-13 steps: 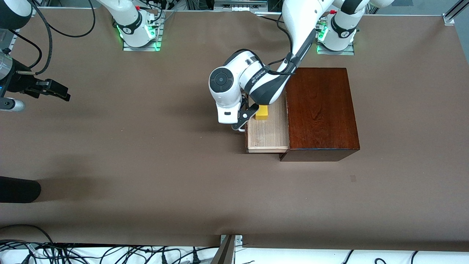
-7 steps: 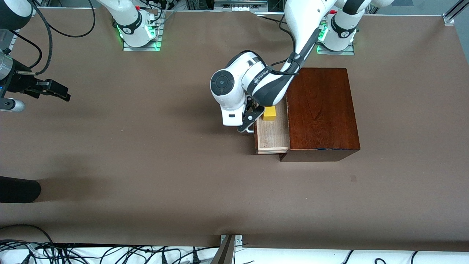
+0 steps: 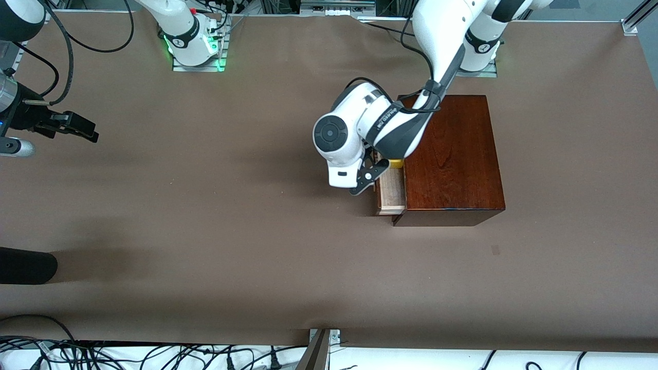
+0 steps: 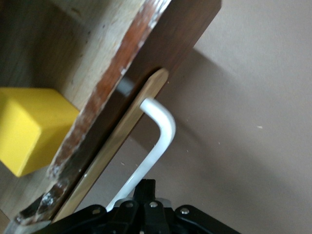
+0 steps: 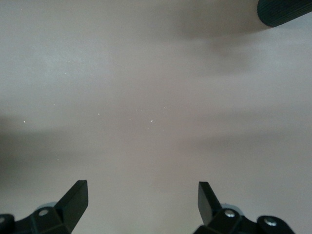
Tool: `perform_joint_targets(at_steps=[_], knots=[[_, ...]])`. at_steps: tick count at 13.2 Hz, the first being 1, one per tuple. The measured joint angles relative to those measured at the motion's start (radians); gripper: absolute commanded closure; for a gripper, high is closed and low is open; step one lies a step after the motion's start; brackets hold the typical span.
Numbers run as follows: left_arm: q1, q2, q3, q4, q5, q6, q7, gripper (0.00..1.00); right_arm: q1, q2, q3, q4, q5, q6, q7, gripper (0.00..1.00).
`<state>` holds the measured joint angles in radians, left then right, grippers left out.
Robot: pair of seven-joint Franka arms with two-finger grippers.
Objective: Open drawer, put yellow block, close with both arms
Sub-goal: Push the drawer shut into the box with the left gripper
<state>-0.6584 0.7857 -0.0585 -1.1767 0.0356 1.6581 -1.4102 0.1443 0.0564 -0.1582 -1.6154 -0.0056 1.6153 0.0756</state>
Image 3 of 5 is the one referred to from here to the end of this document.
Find grey metal post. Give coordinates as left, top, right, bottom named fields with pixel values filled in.
left=296, top=329, right=332, bottom=370

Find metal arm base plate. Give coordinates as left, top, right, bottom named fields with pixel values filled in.
left=172, top=14, right=228, bottom=73
left=455, top=59, right=498, bottom=78

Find light wood drawer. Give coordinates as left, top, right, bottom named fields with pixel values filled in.
left=374, top=149, right=408, bottom=216

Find aluminium frame rail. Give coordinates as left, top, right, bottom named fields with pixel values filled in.
left=0, top=41, right=26, bottom=72

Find metal corner bracket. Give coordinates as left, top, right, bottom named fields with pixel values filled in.
left=308, top=329, right=341, bottom=344

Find dark brown wooden cabinet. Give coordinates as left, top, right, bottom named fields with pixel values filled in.
left=392, top=94, right=506, bottom=227

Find aluminium frame profile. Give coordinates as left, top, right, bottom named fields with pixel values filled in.
left=621, top=0, right=658, bottom=36

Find black right arm base cable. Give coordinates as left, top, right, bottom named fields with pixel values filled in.
left=66, top=0, right=136, bottom=53

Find black cable on table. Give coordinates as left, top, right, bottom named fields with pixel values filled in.
left=360, top=21, right=418, bottom=38

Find black arched cable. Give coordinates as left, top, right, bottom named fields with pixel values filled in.
left=0, top=314, right=77, bottom=344

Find black cable tangle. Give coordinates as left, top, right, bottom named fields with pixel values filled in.
left=0, top=337, right=309, bottom=370

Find metal frame rail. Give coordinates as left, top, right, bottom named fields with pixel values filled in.
left=300, top=0, right=377, bottom=17

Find black right arm wrist cable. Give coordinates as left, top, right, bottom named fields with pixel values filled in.
left=10, top=0, right=76, bottom=106

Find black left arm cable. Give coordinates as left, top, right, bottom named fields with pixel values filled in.
left=349, top=18, right=444, bottom=115

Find black rounded cylinder object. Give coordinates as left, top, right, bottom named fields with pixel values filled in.
left=0, top=247, right=58, bottom=285

